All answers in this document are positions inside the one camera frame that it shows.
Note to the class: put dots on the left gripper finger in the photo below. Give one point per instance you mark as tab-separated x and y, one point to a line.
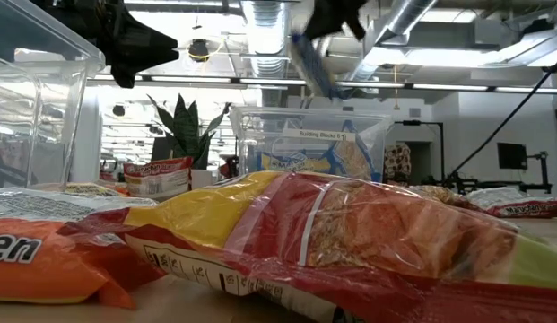
134	63
139	36

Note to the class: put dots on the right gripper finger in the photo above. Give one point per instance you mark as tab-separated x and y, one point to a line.
358	13
327	18

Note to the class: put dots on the blue Maruchan noodle packet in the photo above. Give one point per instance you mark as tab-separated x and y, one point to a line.
300	163
314	67

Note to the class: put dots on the labelled clear plastic bin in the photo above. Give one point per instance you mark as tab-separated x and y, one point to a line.
246	134

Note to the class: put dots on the yellow noodle packet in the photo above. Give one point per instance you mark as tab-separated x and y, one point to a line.
89	189

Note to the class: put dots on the black round ceiling speaker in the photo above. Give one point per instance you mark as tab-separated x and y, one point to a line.
119	110

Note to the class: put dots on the long ceiling light strip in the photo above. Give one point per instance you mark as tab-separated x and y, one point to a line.
193	79

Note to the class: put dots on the green snake plant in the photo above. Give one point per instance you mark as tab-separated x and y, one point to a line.
186	130

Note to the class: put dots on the clear plastic storage bin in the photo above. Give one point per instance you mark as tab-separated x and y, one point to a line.
49	112

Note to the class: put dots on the red tool cart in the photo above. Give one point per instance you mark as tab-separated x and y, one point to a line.
108	172

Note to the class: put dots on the floral patterned cloth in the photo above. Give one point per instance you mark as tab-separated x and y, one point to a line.
397	161

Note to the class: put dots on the black monitor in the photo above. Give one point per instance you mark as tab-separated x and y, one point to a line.
512	156

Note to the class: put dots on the black low metal bench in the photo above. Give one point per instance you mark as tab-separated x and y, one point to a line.
498	184

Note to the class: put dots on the orange ramen noodle packet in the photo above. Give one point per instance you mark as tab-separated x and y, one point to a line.
45	269

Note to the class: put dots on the wide silver spiral duct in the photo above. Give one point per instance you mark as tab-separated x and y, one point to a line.
408	18

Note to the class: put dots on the ribbed silver ventilation duct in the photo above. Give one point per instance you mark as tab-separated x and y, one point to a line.
267	27

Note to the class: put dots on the black dome ceiling camera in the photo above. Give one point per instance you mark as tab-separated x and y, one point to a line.
199	49

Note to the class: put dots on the small grey wall box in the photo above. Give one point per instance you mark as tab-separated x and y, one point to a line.
415	112

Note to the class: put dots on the black metal frame stand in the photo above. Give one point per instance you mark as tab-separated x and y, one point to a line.
417	122

